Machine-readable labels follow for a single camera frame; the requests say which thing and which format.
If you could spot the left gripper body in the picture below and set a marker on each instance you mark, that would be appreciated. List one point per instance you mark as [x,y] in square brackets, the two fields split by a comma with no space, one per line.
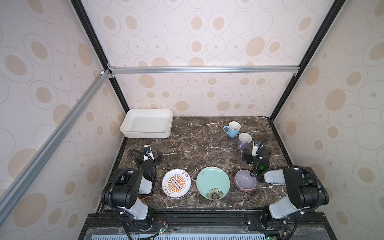
[147,159]

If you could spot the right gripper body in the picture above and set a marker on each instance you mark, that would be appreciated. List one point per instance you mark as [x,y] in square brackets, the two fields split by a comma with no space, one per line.
[257,154]

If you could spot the purple bowl patterned inside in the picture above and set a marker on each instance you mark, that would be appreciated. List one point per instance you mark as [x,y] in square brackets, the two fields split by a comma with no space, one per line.
[245,181]

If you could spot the white plate orange sunburst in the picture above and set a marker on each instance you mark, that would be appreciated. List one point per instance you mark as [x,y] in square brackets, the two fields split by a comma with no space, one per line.
[176,184]

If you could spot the white plastic bin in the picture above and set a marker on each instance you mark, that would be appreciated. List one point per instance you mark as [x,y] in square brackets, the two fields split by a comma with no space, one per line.
[147,123]

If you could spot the mint green flower plate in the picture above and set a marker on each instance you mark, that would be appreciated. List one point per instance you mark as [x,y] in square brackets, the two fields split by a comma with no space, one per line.
[213,183]

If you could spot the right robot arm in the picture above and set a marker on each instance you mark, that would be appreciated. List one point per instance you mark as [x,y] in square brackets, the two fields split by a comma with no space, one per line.
[305,192]

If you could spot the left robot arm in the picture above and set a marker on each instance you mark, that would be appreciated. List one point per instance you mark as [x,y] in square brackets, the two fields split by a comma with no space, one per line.
[126,187]

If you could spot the purple mug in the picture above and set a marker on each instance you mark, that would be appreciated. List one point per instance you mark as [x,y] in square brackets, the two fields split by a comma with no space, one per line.
[244,141]

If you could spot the light blue mug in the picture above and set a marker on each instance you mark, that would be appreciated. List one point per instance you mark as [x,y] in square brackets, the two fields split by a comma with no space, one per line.
[232,129]

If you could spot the horizontal aluminium rail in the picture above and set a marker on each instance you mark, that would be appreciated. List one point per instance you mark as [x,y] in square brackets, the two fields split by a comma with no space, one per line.
[203,70]

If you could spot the left diagonal aluminium rail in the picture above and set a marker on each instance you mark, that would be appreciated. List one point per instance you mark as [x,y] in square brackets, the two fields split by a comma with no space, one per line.
[24,180]

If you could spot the black frame post left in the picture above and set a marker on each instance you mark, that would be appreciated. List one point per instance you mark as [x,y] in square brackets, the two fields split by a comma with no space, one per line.
[94,40]

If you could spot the black frame post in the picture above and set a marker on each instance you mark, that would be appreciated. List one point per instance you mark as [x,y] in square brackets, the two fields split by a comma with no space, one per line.
[94,40]
[321,33]

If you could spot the black frame post right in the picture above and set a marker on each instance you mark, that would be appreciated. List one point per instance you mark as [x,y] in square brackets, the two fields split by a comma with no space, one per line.
[321,33]

